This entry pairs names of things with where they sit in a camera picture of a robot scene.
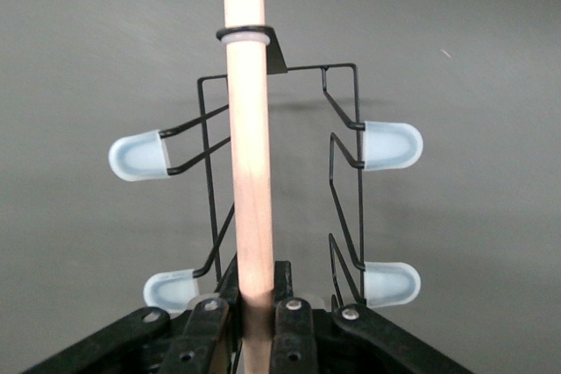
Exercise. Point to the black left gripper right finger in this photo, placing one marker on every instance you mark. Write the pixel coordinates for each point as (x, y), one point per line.
(350, 339)

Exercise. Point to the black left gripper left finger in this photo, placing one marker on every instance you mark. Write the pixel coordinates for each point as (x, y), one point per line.
(131, 339)

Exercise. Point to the dark grey table mat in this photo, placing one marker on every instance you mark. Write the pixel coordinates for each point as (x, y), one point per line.
(66, 41)

